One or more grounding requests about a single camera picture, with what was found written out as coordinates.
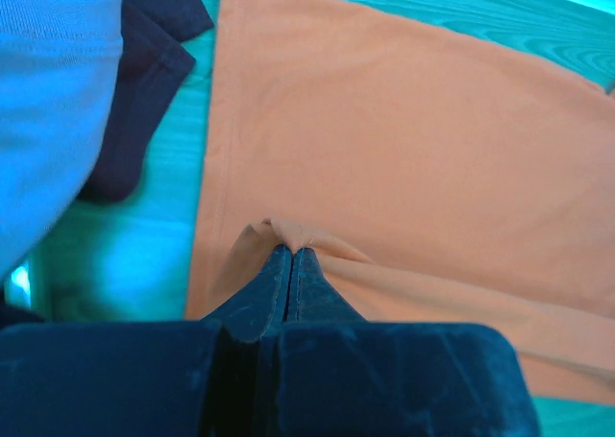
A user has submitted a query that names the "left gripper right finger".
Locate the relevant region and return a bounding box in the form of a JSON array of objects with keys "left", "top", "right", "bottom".
[{"left": 285, "top": 248, "right": 366, "bottom": 322}]

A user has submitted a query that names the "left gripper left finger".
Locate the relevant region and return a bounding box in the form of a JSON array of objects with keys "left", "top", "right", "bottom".
[{"left": 203, "top": 245, "right": 293, "bottom": 343}]

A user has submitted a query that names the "orange t shirt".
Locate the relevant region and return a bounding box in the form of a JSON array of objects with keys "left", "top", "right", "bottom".
[{"left": 185, "top": 0, "right": 614, "bottom": 404}]

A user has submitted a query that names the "maroon t shirt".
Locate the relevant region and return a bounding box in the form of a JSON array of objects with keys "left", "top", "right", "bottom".
[{"left": 79, "top": 0, "right": 214, "bottom": 203}]

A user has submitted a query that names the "pink t shirt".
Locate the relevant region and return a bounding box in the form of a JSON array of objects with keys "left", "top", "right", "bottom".
[{"left": 1, "top": 0, "right": 122, "bottom": 275}]

